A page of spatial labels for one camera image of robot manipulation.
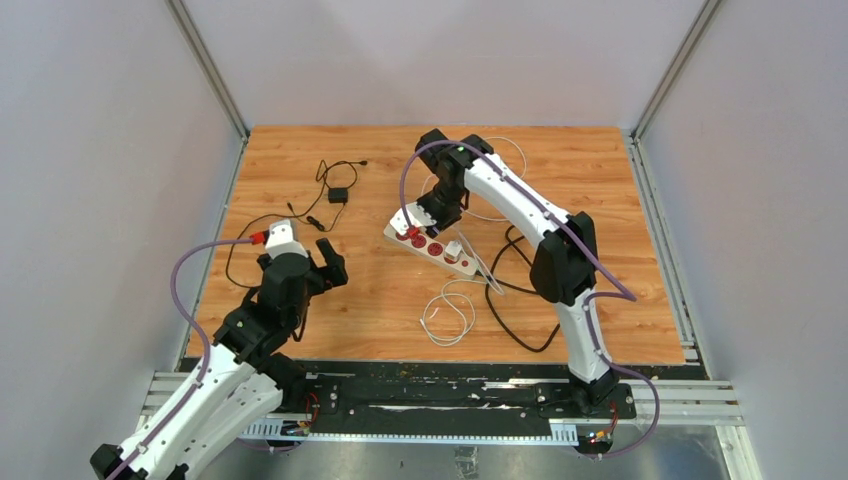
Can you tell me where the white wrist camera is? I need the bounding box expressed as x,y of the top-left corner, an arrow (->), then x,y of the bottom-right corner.
388,202 -> 436,236
265,219 -> 308,259

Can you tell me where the white red power strip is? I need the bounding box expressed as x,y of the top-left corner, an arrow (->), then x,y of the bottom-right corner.
383,224 -> 478,279

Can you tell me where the white round adapter cable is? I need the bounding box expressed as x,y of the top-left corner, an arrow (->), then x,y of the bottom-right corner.
420,135 -> 531,296

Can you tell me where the small black adapter with cable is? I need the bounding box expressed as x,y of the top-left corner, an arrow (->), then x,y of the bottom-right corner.
286,160 -> 369,232

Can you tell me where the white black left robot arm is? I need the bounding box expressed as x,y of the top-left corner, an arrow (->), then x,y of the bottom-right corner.
90,223 -> 348,479

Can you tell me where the white lightning charging cable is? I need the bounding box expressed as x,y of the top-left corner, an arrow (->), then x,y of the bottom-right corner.
419,268 -> 490,349

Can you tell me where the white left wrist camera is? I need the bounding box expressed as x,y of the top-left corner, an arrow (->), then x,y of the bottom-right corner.
265,219 -> 308,259

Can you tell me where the white square charger with sticker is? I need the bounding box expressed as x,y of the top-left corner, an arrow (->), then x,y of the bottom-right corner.
443,240 -> 464,263

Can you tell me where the aluminium frame rail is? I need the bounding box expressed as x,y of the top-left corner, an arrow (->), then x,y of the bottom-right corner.
622,129 -> 744,427

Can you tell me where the black power strip cord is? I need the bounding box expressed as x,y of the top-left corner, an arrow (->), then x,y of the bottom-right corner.
476,225 -> 564,354

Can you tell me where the black mounting base plate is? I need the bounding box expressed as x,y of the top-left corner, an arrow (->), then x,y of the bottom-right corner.
273,360 -> 637,438

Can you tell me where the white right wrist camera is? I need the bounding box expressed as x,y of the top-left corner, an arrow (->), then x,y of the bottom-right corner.
388,202 -> 436,236

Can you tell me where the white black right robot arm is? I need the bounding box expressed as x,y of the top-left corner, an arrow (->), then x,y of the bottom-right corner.
400,129 -> 619,418

